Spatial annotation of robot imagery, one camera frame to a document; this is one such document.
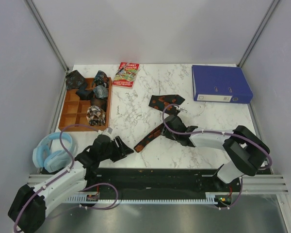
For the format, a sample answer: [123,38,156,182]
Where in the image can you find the rolled grey blue tie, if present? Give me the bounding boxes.
[93,85,109,99]

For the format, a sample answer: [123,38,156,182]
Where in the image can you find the black tie orange flowers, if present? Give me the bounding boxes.
[134,94,185,152]

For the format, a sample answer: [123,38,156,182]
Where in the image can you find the rolled teal patterned tie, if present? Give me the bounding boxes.
[92,70,109,88]

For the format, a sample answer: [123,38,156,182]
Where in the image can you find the blue ring binder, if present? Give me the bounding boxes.
[192,65,253,104]

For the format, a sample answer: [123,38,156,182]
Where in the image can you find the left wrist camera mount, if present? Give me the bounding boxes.
[98,127,113,138]

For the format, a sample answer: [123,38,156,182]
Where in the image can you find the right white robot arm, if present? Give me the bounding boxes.
[162,115,270,191]

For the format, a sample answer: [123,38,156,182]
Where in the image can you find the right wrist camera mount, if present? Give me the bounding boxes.
[176,106,187,113]

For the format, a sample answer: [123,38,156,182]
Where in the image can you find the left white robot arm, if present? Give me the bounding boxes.
[8,134,134,233]

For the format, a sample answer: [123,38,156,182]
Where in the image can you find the dark navy tie in tray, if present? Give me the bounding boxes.
[76,82,94,100]

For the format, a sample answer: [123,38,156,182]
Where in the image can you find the red paperback book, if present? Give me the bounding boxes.
[112,62,140,89]

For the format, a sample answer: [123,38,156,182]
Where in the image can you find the right aluminium frame post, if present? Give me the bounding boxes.
[237,0,281,67]

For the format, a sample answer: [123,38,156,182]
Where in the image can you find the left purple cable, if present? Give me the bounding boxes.
[13,124,119,233]

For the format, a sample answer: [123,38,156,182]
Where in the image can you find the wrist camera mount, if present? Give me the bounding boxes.
[176,106,187,113]
[98,127,113,138]

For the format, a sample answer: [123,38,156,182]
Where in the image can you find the white slotted cable duct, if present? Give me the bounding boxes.
[63,191,241,204]

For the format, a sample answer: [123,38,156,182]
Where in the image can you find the aluminium extrusion rail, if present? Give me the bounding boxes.
[26,173,291,195]

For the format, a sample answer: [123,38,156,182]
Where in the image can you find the wooden compartment tray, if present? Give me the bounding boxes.
[58,77,112,131]

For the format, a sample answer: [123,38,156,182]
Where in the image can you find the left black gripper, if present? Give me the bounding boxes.
[99,135,133,162]

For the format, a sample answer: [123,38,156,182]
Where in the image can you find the aluminium frame post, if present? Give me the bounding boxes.
[237,0,281,67]
[24,0,69,73]

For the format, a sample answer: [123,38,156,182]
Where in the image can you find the dark blue patterned tie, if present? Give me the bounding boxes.
[65,70,85,91]

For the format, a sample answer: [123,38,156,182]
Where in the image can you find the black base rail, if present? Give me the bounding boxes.
[87,168,241,199]

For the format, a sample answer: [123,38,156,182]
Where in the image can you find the left aluminium frame post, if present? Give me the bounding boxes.
[24,0,69,73]

